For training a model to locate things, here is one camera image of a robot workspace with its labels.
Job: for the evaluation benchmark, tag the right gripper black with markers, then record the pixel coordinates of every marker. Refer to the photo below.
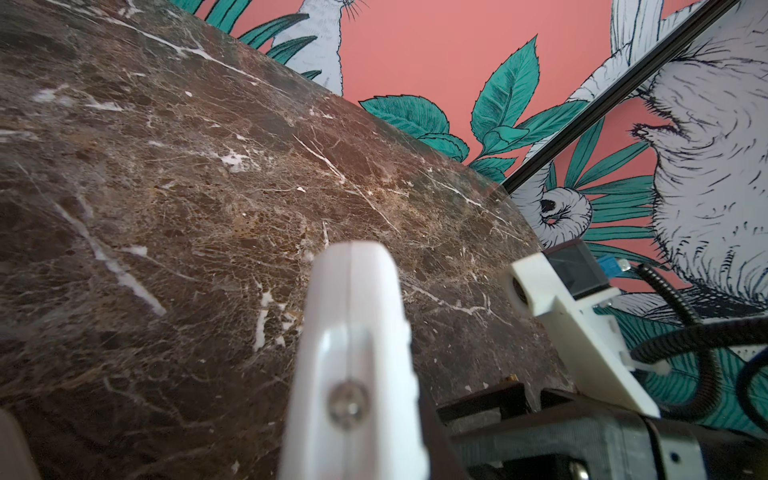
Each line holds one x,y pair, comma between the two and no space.
574,437

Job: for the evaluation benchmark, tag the white remote control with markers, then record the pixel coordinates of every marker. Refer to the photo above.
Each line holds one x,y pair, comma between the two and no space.
353,411

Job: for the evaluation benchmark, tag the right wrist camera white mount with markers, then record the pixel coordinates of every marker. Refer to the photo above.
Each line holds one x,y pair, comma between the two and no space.
560,287

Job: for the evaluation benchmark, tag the right black frame post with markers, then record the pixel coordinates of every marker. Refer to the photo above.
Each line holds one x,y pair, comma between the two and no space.
661,53

